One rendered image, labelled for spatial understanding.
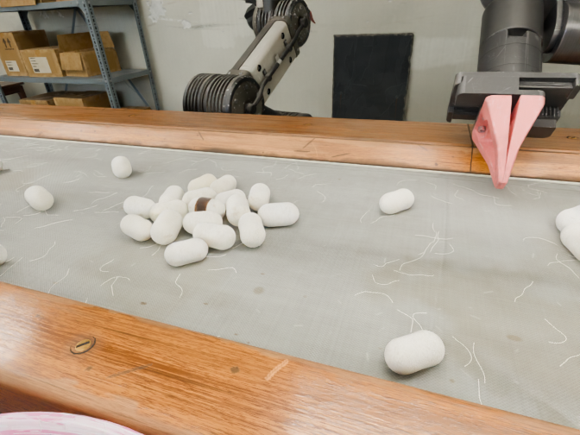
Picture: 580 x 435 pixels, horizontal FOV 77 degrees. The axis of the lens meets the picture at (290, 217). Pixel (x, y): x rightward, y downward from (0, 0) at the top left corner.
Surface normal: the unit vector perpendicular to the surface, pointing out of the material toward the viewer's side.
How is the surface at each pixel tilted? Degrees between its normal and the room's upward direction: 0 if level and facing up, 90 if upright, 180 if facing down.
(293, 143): 45
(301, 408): 0
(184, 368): 0
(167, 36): 90
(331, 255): 0
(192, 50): 90
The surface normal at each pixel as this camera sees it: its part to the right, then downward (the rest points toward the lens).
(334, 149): -0.26, -0.26
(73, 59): -0.44, 0.31
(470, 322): -0.04, -0.86
